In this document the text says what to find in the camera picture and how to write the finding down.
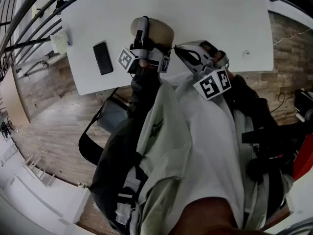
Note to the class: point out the person's right hand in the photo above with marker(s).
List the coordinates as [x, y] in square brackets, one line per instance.
[222, 57]

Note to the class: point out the light wooden cabinet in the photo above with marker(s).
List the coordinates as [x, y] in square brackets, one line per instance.
[14, 99]

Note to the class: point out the red box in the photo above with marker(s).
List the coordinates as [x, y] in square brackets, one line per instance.
[304, 158]

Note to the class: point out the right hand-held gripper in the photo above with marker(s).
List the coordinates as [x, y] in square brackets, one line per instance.
[211, 86]

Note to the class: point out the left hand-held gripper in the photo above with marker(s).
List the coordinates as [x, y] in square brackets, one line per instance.
[126, 59]

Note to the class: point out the white tissue pack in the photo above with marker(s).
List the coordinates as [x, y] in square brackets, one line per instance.
[60, 41]

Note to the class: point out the black equipment bag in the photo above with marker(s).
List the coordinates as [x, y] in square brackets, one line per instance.
[266, 150]

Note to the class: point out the person's white vest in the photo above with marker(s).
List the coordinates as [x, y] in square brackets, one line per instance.
[207, 136]

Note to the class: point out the person's right forearm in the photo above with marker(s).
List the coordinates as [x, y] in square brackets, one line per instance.
[247, 94]

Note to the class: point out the black metal railing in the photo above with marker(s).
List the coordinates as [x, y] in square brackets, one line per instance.
[29, 28]

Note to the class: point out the black smartphone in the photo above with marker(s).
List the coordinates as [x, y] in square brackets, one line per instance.
[103, 57]

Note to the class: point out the white long counter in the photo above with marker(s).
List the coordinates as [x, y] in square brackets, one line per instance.
[36, 199]

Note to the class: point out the black office chair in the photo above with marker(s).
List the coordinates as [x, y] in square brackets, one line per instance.
[91, 141]

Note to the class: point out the person's left forearm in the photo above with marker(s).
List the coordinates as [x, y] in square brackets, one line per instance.
[145, 87]

